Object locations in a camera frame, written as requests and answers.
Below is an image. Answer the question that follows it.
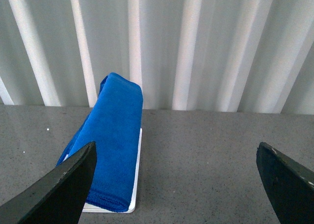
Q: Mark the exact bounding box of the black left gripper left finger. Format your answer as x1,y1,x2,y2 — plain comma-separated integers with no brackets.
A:
0,141,97,224

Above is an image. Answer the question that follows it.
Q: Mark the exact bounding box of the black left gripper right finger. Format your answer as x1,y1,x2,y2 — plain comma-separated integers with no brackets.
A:
256,142,314,224

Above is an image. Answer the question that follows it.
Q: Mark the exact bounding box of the blue microfiber cloth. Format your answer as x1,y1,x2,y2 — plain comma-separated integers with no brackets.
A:
57,73,143,212

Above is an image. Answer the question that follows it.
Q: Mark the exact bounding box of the white rack with wooden bars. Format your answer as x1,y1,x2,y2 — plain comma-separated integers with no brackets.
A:
63,128,143,214

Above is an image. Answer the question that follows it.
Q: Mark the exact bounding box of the white pleated curtain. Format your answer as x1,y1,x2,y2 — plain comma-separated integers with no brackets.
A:
0,0,314,114

